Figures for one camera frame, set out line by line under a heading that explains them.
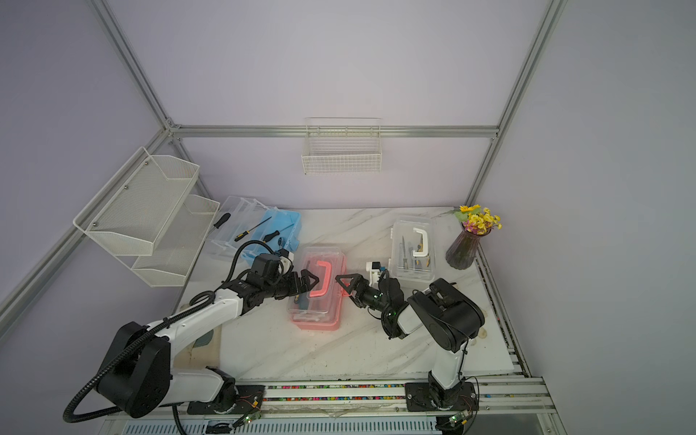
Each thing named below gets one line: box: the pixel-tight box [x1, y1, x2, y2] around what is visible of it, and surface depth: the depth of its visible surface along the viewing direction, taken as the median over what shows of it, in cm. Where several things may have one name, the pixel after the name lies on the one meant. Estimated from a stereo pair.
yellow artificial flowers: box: [454, 203, 503, 235], surface depth 88 cm
